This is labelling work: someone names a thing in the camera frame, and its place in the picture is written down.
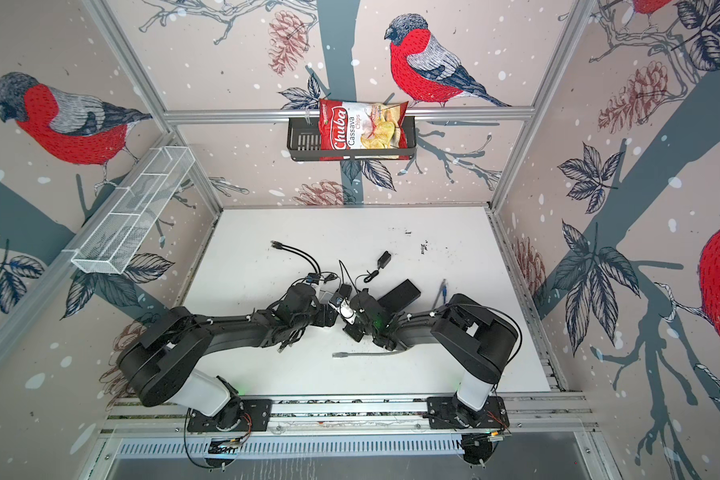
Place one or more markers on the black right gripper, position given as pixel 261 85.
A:
pixel 352 333

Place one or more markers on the black power adapter with cable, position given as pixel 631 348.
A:
pixel 331 280

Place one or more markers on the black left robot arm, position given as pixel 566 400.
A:
pixel 161 364

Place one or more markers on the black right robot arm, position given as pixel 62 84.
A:
pixel 481 339

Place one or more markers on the red cassava chips bag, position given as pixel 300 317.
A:
pixel 356 126

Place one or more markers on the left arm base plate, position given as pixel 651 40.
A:
pixel 239 415

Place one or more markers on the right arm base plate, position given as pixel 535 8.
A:
pixel 450 413

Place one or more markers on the black wall basket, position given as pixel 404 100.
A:
pixel 304 144

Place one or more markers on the white wire mesh shelf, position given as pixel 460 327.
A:
pixel 139 202

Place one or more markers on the aluminium mounting rail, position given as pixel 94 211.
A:
pixel 360 414

